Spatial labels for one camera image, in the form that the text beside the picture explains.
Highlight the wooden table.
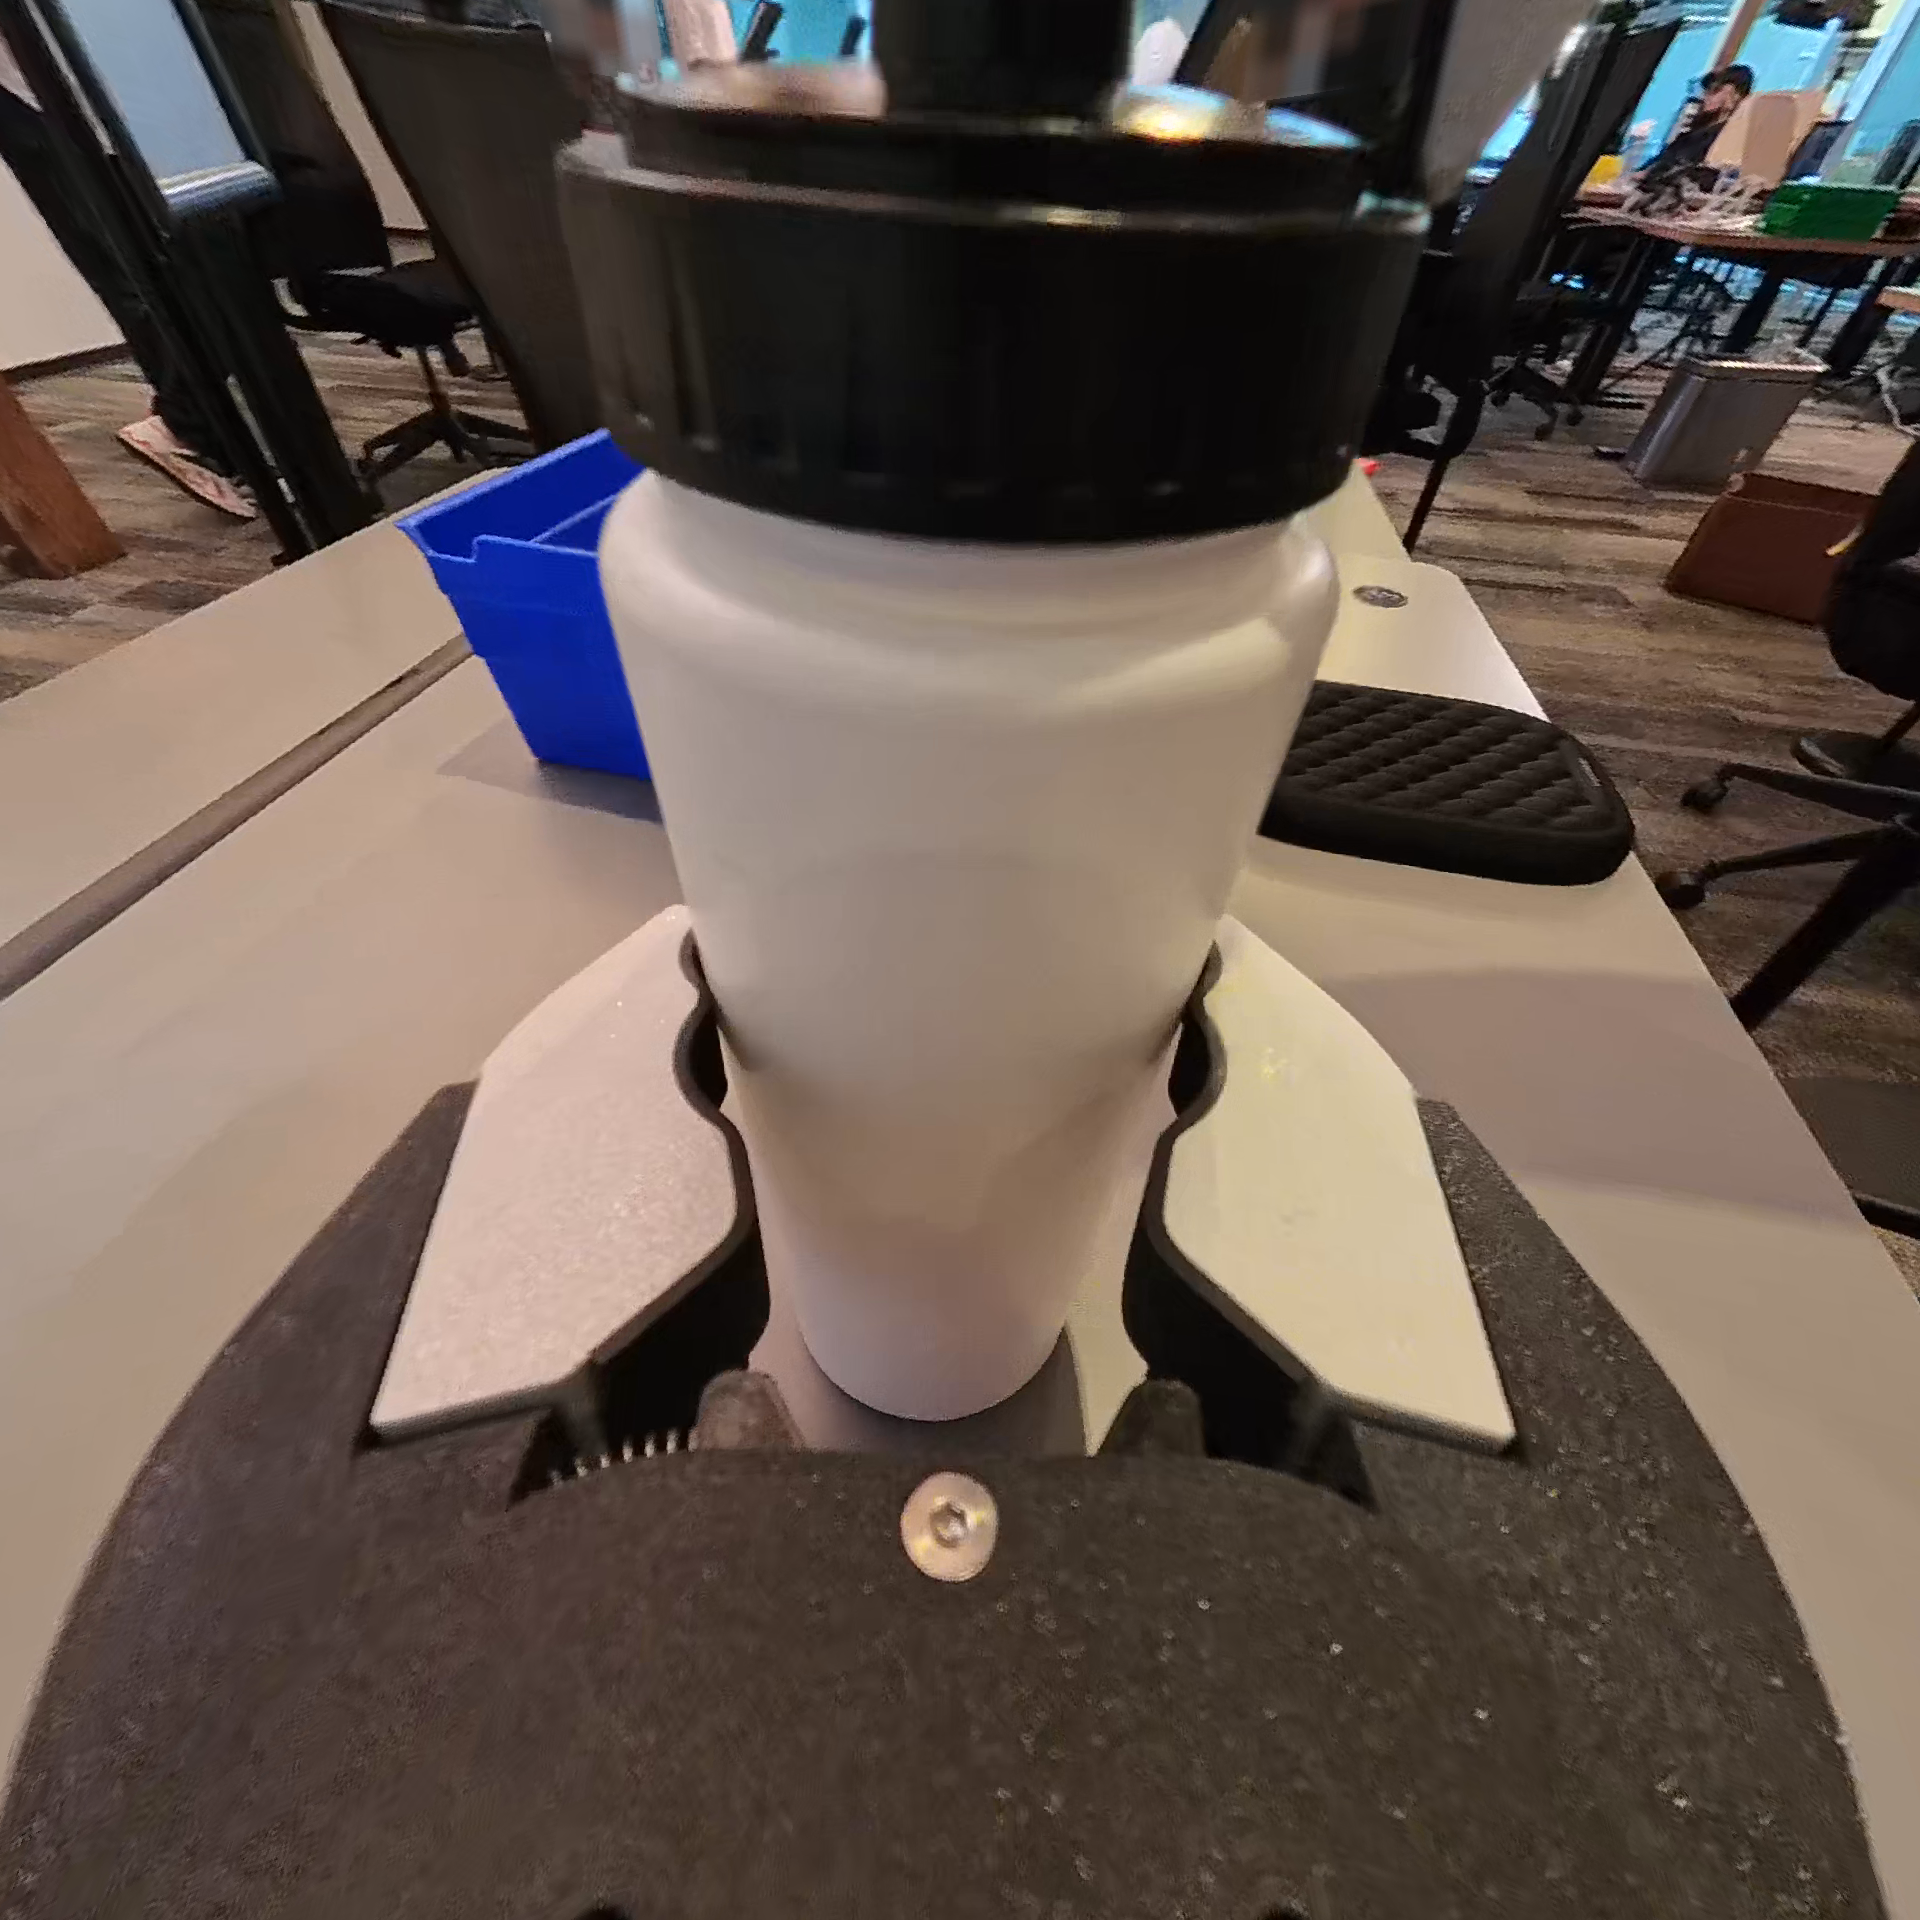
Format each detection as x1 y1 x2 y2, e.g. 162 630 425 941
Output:
1568 200 1920 394

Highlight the blue plastic bin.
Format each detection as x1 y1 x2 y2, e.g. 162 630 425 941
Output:
392 431 656 784

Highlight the green bin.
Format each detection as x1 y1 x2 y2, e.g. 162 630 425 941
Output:
1761 183 1904 237

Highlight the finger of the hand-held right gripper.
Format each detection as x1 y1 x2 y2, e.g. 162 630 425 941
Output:
1358 0 1600 212

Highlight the wooden post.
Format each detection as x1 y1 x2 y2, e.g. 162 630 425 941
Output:
0 374 125 579

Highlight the grey metal box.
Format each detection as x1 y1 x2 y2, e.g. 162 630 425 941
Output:
1622 351 1829 486

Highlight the white plastic bottle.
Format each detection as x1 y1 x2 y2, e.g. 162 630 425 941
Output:
596 458 1341 1423

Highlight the black framed sign easel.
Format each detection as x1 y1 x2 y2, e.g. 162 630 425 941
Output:
0 0 376 565

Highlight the black mesh office chair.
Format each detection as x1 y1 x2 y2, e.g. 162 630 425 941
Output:
1500 16 1684 436

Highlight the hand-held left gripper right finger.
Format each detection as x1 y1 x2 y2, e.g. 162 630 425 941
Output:
1121 915 1518 1502

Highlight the black bottle lid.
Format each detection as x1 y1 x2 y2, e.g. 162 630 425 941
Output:
554 0 1432 542

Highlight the brown cardboard box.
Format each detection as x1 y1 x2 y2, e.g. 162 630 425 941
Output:
1664 470 1884 623

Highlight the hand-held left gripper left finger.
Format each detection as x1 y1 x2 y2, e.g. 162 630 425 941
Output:
366 902 775 1487

